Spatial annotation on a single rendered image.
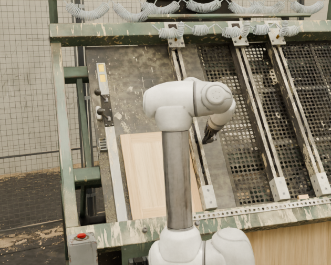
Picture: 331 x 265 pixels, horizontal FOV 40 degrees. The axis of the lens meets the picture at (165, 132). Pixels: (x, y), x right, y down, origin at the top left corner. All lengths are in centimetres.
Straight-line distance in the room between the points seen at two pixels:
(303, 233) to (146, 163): 107
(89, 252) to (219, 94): 90
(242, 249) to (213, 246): 11
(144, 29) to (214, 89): 131
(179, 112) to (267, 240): 139
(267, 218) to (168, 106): 108
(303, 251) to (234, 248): 130
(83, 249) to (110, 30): 134
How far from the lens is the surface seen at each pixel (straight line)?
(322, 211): 263
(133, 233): 226
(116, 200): 231
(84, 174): 243
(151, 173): 241
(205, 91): 157
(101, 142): 245
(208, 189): 238
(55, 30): 274
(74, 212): 227
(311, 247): 297
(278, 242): 284
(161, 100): 161
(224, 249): 169
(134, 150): 245
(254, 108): 270
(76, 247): 200
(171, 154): 164
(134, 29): 279
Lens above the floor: 170
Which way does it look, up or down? 10 degrees down
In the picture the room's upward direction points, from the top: 2 degrees counter-clockwise
